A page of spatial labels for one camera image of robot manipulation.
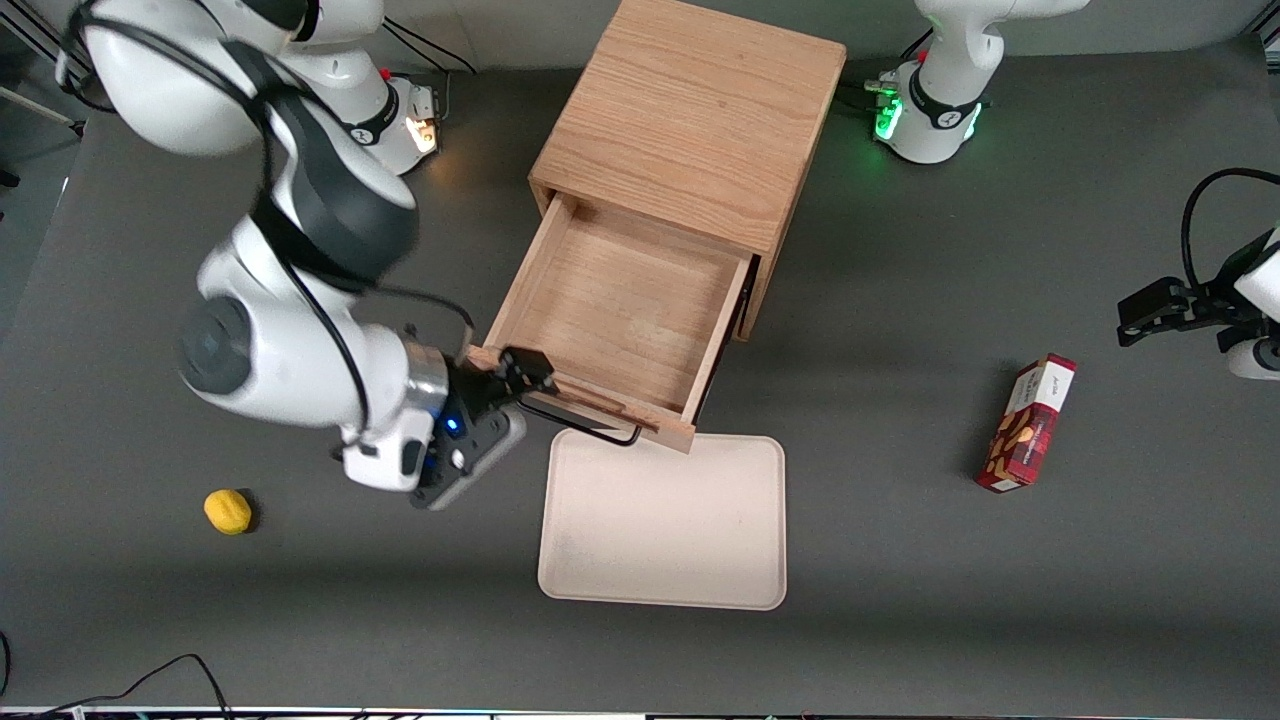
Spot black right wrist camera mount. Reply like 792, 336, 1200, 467
408, 400, 528, 512

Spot oak wooden drawer cabinet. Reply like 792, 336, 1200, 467
528, 0, 848, 343

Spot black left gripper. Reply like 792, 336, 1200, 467
1116, 268, 1253, 353

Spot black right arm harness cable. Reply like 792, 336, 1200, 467
55, 0, 477, 441

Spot long black cable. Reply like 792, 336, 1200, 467
0, 653, 237, 720

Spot black looped wrist cable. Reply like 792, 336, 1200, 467
1180, 168, 1280, 293

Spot beige plastic tray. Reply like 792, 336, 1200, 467
537, 432, 788, 612

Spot thin white rod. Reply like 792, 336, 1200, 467
0, 85, 87, 137

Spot wooden drawer with worn handle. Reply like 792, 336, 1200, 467
468, 190, 756, 456

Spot yellow lemon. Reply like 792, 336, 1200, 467
203, 488, 253, 536

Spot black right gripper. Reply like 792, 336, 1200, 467
441, 347, 559, 437

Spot dark grey table mat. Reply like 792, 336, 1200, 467
0, 35, 1280, 713

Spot black wire handle worn strip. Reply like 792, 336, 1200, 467
520, 375, 663, 448

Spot black right arm base cable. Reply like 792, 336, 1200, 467
385, 20, 477, 76

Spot red tartan cookie box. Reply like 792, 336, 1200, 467
976, 353, 1078, 494

